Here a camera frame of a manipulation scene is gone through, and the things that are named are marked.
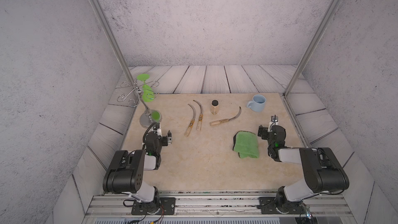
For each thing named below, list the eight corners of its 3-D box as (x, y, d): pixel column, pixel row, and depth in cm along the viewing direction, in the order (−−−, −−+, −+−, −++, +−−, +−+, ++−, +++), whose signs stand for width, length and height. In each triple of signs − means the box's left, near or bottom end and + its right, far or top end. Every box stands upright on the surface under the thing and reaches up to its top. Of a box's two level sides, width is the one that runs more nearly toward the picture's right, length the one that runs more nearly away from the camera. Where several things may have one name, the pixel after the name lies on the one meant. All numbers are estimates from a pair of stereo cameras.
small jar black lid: (210, 111, 112) (210, 103, 105) (213, 108, 115) (214, 99, 108) (215, 115, 111) (216, 106, 103) (218, 111, 113) (219, 102, 106)
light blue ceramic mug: (245, 108, 114) (248, 101, 108) (248, 99, 120) (251, 92, 114) (261, 113, 111) (264, 106, 105) (264, 104, 117) (267, 96, 111)
